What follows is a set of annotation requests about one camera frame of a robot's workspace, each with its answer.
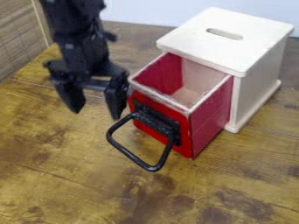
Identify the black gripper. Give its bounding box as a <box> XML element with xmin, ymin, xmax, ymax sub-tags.
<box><xmin>44</xmin><ymin>31</ymin><xmax>128</xmax><ymax>120</ymax></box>

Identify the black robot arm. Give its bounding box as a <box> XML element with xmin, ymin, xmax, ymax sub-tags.
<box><xmin>39</xmin><ymin>0</ymin><xmax>128</xmax><ymax>120</ymax></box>

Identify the red wooden drawer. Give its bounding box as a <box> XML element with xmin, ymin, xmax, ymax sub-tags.
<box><xmin>128</xmin><ymin>53</ymin><xmax>233</xmax><ymax>159</ymax></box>

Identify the white wooden box cabinet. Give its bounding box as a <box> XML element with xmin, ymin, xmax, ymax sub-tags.
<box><xmin>156</xmin><ymin>8</ymin><xmax>295</xmax><ymax>133</ymax></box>

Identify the black metal drawer handle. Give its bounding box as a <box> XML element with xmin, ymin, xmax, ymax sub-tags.
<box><xmin>105</xmin><ymin>99</ymin><xmax>183</xmax><ymax>173</ymax></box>

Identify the black cable loop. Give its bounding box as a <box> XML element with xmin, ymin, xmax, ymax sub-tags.
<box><xmin>92</xmin><ymin>24</ymin><xmax>119</xmax><ymax>43</ymax></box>

